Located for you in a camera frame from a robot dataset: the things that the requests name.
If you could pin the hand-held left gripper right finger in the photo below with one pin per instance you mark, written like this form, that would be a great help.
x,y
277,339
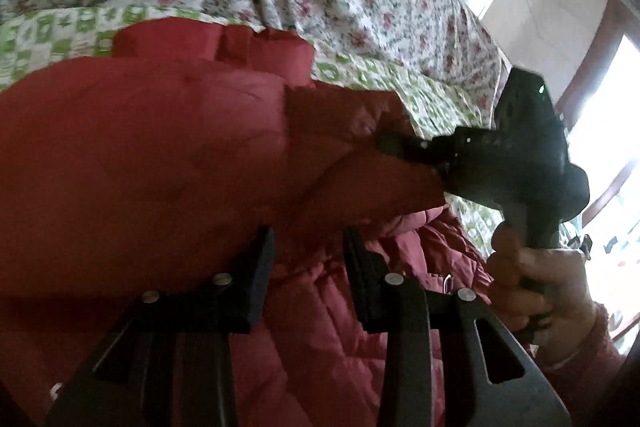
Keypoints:
x,y
361,274

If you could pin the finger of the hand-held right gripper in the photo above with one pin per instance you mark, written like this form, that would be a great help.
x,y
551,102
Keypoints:
x,y
407,148

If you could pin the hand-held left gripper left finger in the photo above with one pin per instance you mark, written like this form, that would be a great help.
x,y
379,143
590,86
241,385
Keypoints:
x,y
256,279

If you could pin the red padded jacket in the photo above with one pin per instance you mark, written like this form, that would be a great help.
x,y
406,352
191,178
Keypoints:
x,y
165,167

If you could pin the person's right forearm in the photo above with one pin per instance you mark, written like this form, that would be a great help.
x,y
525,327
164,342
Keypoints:
x,y
590,382

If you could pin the person's right hand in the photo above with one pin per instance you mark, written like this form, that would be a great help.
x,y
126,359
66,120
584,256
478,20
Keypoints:
x,y
560,277

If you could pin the green checkered blanket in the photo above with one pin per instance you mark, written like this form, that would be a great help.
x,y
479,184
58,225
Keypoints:
x,y
440,107

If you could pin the red window frame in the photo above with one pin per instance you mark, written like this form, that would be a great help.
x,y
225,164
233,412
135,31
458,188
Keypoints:
x,y
595,47

